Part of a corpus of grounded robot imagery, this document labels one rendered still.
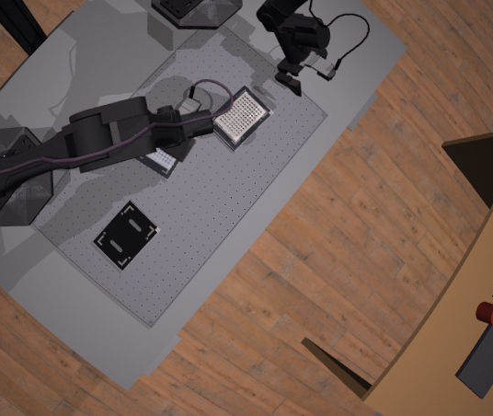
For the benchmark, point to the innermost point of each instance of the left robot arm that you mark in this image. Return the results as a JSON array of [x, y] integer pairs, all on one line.
[[306, 31]]

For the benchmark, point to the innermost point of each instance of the white well plate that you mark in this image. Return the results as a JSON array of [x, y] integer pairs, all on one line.
[[162, 158], [238, 115]]

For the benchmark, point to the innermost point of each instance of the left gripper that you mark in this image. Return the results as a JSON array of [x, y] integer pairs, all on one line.
[[297, 58]]

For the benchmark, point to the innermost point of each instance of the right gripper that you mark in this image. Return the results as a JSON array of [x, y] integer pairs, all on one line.
[[188, 106]]

